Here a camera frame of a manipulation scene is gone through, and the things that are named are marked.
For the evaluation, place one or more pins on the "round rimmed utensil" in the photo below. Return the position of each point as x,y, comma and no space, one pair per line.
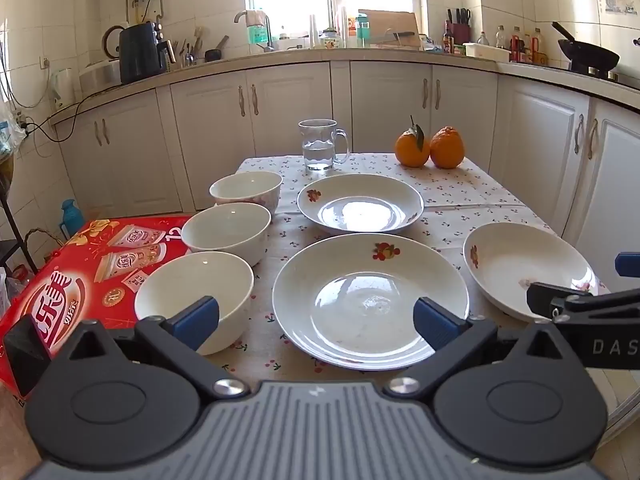
107,42

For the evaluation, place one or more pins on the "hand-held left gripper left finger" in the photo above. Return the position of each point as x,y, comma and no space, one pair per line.
197,316

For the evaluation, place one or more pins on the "clear plastic bottle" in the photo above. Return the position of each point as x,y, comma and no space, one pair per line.
501,39

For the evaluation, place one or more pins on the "white rice cooker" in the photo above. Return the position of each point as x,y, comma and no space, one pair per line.
100,75

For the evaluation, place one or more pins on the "wall sticker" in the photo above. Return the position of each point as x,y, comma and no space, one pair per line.
616,3

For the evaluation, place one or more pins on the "white kitchen cabinet unit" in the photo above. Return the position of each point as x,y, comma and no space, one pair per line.
295,110

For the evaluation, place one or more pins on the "teal bottle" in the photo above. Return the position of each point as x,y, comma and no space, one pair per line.
362,30

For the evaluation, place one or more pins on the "black wok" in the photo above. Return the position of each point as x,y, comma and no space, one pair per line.
587,55

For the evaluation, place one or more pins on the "blue thermos bottle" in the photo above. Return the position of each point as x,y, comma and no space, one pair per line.
72,216

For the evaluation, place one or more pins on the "amber oil bottle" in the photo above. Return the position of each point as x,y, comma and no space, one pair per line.
538,47

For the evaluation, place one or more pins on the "dark sauce bottle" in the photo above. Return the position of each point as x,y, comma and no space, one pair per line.
448,40

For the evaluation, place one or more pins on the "dark blue air fryer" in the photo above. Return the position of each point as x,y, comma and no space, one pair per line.
142,55

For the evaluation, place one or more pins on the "pale condiment bottle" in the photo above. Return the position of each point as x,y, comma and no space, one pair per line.
527,50

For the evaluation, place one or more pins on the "white ceramic bowl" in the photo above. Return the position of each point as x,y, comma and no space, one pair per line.
225,230
165,295

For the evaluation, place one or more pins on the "white electric kettle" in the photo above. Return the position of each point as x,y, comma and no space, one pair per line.
62,87

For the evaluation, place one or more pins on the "cardboard box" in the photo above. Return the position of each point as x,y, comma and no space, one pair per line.
387,22

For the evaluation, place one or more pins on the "red-label sauce bottle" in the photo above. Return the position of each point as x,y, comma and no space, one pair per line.
516,47

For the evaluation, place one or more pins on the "green dish soap bottle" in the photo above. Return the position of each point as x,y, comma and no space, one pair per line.
256,32

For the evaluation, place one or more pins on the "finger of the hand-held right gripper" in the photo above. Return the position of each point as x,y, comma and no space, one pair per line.
629,264
545,300

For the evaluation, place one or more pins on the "small clear bottle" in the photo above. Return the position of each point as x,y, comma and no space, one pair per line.
483,39

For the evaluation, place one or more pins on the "white bowl pink base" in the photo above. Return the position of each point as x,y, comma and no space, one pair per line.
245,187

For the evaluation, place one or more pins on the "bumpy orange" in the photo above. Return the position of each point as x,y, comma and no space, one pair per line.
447,150

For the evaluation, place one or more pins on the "white plastic tray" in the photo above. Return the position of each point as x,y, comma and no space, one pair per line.
485,50

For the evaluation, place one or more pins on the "cherry-print tablecloth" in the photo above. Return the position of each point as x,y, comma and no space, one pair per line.
450,220

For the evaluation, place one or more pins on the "small black pot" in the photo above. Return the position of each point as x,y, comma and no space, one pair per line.
216,52

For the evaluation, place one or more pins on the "black metal rack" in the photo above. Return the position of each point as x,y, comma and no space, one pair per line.
10,220

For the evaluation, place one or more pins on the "dark red knife block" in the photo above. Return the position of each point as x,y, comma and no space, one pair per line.
460,32

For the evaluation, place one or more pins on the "glass jar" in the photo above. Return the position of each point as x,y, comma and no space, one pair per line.
330,40

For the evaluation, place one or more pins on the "orange with leaf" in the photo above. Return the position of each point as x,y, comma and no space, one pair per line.
410,152

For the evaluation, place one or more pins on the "wall power outlet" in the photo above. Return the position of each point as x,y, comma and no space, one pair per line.
44,63

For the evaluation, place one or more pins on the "white fruit-print plate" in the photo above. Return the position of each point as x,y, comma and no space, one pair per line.
350,285
520,260
360,210

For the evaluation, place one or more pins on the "kitchen countertop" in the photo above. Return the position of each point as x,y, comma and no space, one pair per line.
350,54

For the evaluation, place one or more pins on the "metal sink faucet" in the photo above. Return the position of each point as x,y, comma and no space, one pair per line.
267,27

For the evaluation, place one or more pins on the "utensil holder with utensils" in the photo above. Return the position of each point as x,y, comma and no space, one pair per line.
185,55

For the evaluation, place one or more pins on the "glass pitcher with water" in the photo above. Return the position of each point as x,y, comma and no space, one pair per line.
316,150

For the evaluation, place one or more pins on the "red printed carton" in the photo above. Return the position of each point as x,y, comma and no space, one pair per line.
60,290

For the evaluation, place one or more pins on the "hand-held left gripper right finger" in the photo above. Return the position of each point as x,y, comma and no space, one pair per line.
434,320

